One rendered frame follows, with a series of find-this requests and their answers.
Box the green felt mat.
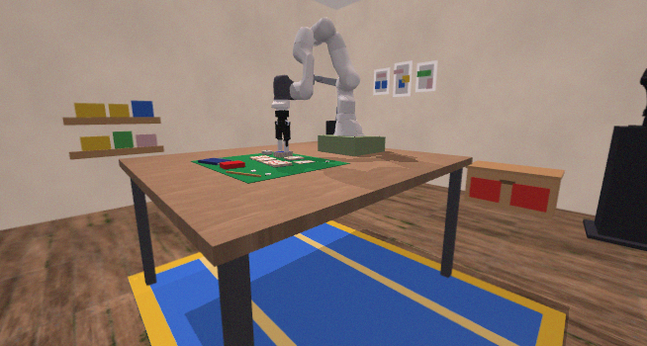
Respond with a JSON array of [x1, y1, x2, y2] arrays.
[[193, 152, 348, 184]]

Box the blue flat card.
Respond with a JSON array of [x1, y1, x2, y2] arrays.
[[198, 158, 232, 165]]

